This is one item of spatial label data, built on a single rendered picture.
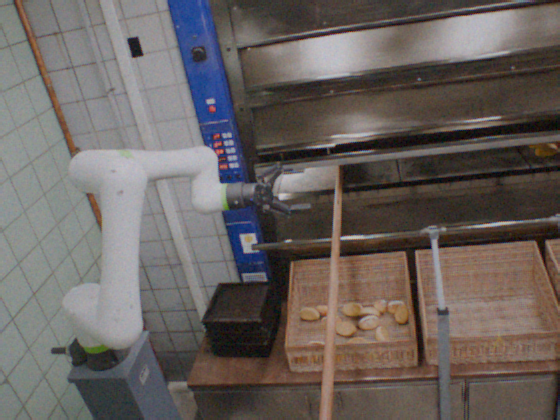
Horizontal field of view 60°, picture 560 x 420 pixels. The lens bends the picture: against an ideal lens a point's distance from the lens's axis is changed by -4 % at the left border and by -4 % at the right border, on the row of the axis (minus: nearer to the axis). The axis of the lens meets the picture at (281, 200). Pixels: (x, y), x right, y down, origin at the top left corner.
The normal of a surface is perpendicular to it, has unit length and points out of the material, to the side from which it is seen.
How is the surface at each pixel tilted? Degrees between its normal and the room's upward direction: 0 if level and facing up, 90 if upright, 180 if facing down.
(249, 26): 90
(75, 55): 90
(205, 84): 90
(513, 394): 91
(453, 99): 70
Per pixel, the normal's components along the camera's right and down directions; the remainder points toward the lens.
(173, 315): -0.13, 0.47
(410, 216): -0.18, 0.14
